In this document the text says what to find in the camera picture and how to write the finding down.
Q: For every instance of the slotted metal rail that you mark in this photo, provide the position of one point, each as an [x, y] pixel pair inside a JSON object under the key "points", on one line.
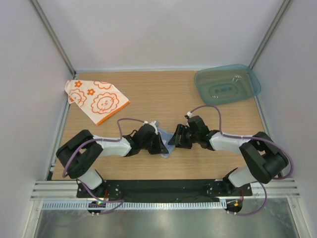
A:
{"points": [[91, 205]]}

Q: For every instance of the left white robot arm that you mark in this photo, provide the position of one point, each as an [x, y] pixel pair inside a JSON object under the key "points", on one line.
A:
{"points": [[80, 152]]}

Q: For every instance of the white orange flower towel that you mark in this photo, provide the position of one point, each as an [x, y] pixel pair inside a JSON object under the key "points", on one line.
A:
{"points": [[98, 100]]}

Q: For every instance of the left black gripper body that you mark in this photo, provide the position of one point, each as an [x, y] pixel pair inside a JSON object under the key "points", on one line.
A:
{"points": [[153, 146]]}

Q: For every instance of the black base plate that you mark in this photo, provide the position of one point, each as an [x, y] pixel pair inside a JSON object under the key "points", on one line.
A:
{"points": [[168, 188]]}

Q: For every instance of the teal plastic tub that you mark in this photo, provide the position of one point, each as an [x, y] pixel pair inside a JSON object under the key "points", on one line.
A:
{"points": [[226, 84]]}

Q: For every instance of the blue terry towel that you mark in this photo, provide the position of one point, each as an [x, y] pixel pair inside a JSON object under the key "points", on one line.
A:
{"points": [[171, 147]]}

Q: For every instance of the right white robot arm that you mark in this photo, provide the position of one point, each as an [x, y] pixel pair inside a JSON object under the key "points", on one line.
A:
{"points": [[264, 160]]}

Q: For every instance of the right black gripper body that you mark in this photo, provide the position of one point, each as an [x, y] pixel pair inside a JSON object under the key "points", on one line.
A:
{"points": [[189, 138]]}

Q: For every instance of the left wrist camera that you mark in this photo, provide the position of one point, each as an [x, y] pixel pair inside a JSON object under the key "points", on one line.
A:
{"points": [[155, 125]]}

